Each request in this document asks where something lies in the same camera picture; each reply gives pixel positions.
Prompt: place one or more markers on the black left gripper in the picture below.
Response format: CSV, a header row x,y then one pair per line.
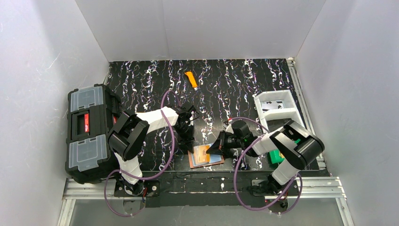
x,y
186,131

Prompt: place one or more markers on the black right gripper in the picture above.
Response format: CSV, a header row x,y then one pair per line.
x,y
223,141

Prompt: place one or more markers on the white credit card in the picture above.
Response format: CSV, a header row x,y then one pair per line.
x,y
272,105

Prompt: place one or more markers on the black toolbox with clear lids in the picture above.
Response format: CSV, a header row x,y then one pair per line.
x,y
92,112

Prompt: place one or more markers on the orange credit card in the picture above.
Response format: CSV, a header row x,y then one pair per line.
x,y
200,154

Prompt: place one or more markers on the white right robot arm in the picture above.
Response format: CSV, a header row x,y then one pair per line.
x,y
298,146

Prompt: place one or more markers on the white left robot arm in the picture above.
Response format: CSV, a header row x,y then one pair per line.
x,y
127,136

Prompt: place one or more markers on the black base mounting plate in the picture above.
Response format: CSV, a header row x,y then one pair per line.
x,y
202,188

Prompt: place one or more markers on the green plastic bin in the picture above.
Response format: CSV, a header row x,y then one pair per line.
x,y
276,157

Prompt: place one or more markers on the orange utility knife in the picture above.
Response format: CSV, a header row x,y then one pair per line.
x,y
192,79

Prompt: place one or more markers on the white plastic bin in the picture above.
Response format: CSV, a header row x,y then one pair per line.
x,y
290,110

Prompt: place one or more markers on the aluminium frame rail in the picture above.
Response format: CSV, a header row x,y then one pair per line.
x,y
313,187

